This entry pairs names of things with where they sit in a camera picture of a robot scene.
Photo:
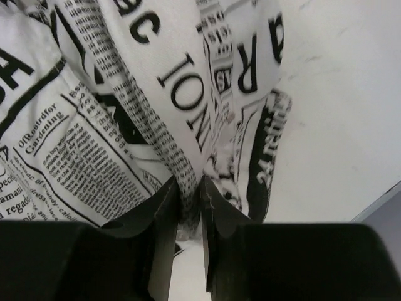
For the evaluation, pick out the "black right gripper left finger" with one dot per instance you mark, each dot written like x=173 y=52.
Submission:
x=129 y=258

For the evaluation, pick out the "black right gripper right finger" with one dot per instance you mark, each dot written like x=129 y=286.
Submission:
x=245 y=260

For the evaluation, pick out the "newspaper print trousers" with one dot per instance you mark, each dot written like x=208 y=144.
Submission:
x=102 y=102

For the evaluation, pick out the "aluminium table frame rail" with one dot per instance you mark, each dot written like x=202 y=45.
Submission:
x=383 y=199

